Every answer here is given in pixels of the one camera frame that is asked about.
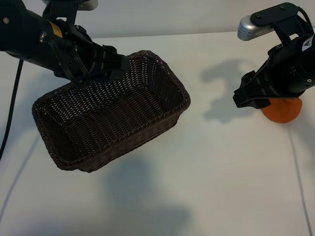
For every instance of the orange fruit with knob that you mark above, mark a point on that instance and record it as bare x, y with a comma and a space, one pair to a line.
283, 111

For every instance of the dark brown wicker basket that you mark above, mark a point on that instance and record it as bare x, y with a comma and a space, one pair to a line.
110, 118

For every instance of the black camera bracket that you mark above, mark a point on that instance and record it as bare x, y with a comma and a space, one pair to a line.
64, 11
278, 13

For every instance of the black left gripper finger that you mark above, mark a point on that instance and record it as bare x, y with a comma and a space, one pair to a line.
116, 75
116, 60

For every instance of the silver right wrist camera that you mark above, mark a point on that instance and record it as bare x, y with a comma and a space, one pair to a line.
248, 29

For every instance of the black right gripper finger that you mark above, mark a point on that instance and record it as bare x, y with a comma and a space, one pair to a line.
248, 79
248, 100

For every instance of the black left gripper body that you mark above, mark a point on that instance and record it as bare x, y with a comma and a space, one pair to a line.
83, 54

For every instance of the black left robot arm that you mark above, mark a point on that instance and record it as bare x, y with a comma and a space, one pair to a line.
22, 32

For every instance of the black right camera bracket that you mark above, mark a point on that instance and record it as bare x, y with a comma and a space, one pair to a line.
278, 13

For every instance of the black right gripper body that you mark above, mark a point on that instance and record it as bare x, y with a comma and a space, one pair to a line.
273, 76

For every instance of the black left camera bracket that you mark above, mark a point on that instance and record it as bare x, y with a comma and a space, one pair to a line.
64, 11

